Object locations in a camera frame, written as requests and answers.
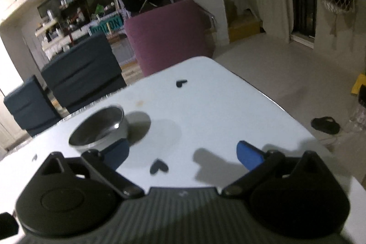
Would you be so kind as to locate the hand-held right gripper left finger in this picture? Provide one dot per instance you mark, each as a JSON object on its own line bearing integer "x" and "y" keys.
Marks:
{"x": 117, "y": 154}

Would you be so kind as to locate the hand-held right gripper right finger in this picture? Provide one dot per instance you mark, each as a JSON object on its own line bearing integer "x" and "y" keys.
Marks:
{"x": 248, "y": 158}

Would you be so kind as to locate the small round steel bowl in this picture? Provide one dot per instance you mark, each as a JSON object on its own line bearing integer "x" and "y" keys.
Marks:
{"x": 97, "y": 129}

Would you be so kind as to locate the black slipper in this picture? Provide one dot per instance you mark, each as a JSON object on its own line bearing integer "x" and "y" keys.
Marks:
{"x": 326, "y": 125}

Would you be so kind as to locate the dark blue chair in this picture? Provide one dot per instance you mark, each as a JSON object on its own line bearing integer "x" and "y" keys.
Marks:
{"x": 85, "y": 72}
{"x": 31, "y": 106}

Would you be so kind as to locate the purple armchair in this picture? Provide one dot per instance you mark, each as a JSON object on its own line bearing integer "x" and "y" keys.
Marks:
{"x": 168, "y": 38}

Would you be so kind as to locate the yellow box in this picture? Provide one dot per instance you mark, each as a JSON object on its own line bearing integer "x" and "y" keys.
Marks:
{"x": 246, "y": 31}

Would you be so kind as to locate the teal sign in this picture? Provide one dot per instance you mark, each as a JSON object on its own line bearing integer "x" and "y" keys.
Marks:
{"x": 107, "y": 25}

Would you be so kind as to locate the white shelf cart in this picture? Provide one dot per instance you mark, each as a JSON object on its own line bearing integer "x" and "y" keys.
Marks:
{"x": 48, "y": 29}

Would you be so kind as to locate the white staircase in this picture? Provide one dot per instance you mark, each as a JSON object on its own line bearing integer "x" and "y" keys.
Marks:
{"x": 214, "y": 18}

